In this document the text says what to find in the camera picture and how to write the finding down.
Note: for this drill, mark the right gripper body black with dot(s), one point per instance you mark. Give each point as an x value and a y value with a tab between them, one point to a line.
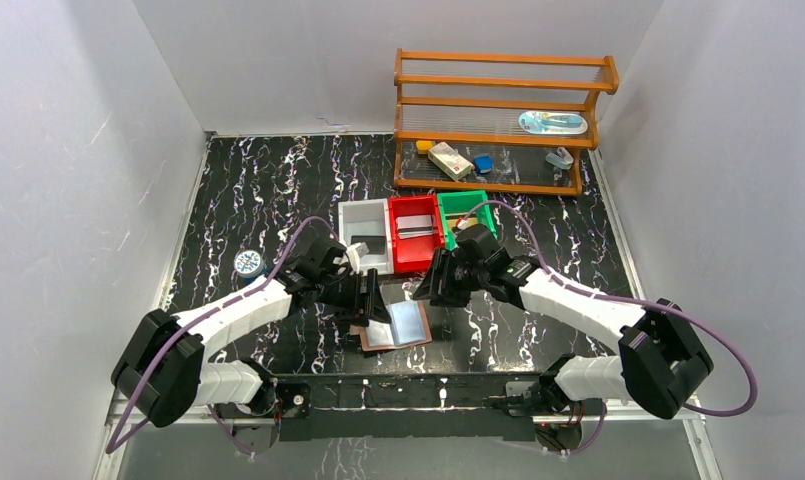
478	275

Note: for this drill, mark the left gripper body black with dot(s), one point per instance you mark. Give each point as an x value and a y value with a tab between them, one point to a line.
361	297

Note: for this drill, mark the brown leather card holder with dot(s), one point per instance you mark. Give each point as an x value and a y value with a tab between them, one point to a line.
409	327

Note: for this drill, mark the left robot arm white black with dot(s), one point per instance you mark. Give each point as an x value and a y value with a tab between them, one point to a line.
167	366

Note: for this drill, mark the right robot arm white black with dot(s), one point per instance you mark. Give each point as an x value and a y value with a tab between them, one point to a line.
658	361

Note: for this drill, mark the black card in white bin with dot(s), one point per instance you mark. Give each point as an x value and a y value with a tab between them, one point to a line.
374	244

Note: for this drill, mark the white card in red bin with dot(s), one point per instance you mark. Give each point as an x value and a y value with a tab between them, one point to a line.
414	226

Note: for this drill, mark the red plastic bin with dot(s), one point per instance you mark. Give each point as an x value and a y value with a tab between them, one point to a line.
415	254

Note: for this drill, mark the white plastic bin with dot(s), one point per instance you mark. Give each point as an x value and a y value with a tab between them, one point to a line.
367	221

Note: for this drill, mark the blue patterned can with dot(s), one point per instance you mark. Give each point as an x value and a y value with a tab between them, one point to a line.
248	264

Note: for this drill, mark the green plastic bin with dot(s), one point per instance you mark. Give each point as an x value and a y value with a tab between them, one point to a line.
454	206

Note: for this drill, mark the small blue block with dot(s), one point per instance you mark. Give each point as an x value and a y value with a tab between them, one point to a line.
483	164

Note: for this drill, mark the white cardboard box on shelf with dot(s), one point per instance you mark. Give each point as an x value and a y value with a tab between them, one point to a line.
450	161

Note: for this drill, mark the light blue tape dispenser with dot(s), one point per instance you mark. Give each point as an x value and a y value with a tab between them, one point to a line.
560	158

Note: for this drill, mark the small yellow block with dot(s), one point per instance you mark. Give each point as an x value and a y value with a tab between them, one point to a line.
423	146

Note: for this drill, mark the wooden orange shelf rack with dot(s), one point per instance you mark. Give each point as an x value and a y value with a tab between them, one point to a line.
472	102

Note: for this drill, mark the teal packaged tool on shelf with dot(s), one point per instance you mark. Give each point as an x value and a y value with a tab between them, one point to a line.
552	123

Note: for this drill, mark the black metal base frame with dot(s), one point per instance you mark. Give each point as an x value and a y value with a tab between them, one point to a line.
402	404

